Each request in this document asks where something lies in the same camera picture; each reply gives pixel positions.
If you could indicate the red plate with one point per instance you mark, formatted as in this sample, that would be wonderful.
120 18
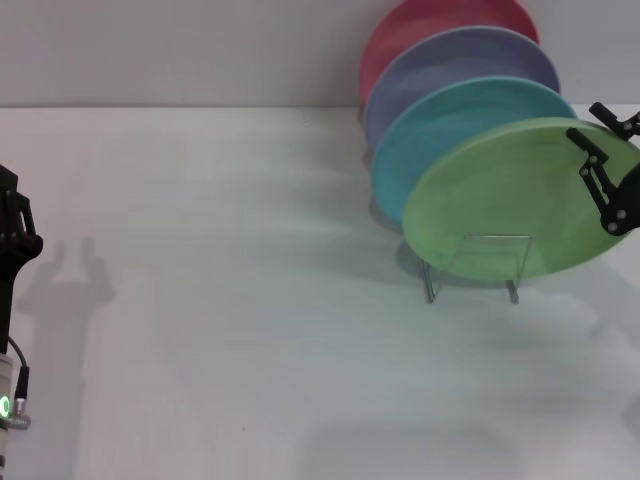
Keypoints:
400 35

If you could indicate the blue plate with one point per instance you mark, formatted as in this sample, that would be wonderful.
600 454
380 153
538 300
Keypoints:
415 145

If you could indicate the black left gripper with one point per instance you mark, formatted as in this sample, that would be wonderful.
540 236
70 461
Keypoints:
6 290

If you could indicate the green plate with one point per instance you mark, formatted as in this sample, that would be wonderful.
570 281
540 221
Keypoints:
500 200

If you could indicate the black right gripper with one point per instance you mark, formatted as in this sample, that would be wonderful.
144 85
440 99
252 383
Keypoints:
631 195

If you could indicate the purple plate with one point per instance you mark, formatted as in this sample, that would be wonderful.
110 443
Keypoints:
440 65

